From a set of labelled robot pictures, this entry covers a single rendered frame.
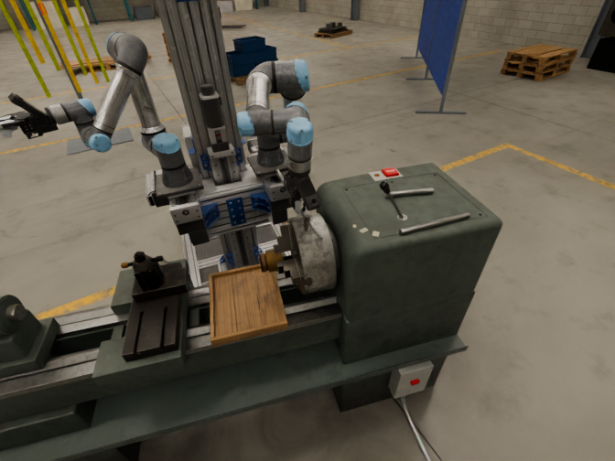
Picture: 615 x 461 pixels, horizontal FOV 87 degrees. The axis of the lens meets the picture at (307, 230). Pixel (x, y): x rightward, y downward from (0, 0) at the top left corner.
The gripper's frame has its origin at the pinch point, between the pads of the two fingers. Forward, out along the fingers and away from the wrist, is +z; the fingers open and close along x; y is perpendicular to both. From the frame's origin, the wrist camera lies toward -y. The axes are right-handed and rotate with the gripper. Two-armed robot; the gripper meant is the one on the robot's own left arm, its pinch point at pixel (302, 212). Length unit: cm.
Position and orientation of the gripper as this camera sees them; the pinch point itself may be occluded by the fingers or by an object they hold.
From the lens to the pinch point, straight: 117.8
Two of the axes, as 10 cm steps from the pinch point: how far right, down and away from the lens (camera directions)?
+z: -0.3, 6.1, 7.9
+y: -4.9, -6.9, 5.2
